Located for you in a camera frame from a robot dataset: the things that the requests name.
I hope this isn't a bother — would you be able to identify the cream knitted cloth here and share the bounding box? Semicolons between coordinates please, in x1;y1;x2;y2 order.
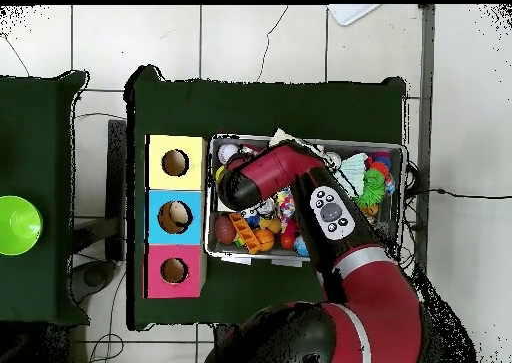
268;127;327;158

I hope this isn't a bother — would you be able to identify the wooden box with three holes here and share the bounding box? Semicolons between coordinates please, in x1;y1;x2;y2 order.
143;133;208;300

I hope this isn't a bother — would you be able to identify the shallow clear mesh bin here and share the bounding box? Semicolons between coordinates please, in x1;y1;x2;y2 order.
204;133;409;267

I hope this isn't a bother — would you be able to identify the orange plastic ladder toy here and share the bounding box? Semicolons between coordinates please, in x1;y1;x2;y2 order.
228;211;262;255

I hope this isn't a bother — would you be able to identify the white baseball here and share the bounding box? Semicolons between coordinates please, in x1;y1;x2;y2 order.
217;143;241;165

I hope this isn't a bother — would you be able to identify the brown toy football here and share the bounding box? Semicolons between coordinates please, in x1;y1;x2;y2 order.
213;214;238;246

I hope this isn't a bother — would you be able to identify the dark green tablecloth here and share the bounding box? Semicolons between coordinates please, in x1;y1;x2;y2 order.
124;64;407;332
0;69;91;327

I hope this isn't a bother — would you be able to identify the mint green knitted cloth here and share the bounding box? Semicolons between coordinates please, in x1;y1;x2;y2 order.
333;152;369;198

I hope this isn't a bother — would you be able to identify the black upright panel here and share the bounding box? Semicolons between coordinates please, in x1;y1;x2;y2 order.
104;118;128;262

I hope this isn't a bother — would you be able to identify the dark grey rounded object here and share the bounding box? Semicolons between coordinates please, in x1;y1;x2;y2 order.
70;258;118;304

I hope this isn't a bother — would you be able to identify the white flat board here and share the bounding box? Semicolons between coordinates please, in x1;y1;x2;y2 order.
326;4;380;27

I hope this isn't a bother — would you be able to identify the bright green plastic bowl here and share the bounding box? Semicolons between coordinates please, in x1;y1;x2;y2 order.
0;195;44;257

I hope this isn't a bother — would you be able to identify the black cable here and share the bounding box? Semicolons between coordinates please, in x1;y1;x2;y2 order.
405;186;512;201

